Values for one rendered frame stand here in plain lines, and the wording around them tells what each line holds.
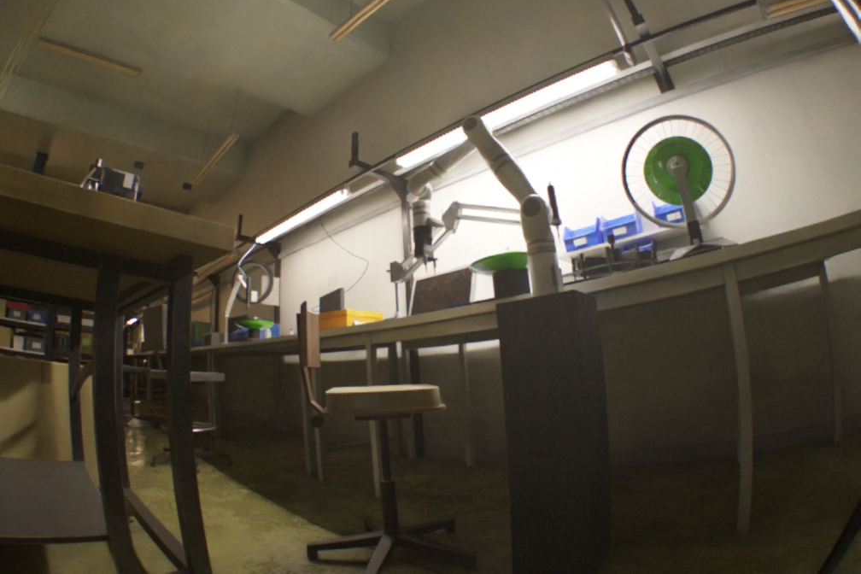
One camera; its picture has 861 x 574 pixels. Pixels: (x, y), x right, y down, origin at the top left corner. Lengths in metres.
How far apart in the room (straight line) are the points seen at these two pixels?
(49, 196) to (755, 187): 2.63
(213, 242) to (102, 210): 0.24
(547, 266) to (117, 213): 1.08
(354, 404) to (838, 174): 2.47
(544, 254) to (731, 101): 1.72
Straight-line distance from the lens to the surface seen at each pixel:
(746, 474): 1.44
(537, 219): 1.25
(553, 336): 1.10
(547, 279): 1.20
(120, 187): 1.43
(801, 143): 2.51
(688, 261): 1.33
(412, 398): 1.23
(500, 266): 1.50
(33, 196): 0.79
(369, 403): 1.23
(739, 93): 2.62
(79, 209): 0.79
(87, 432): 1.99
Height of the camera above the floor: 0.69
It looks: 16 degrees up
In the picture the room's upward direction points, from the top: 4 degrees counter-clockwise
